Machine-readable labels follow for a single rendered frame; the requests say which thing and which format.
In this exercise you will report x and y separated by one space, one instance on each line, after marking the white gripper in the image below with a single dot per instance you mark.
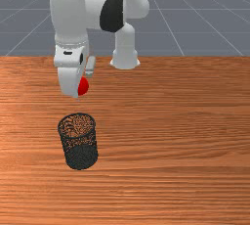
69 72

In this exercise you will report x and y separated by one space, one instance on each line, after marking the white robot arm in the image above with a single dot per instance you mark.
68 13

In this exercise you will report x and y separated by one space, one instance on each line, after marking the red ball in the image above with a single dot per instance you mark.
84 87

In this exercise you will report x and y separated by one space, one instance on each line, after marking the dark mesh basket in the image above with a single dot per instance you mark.
79 144

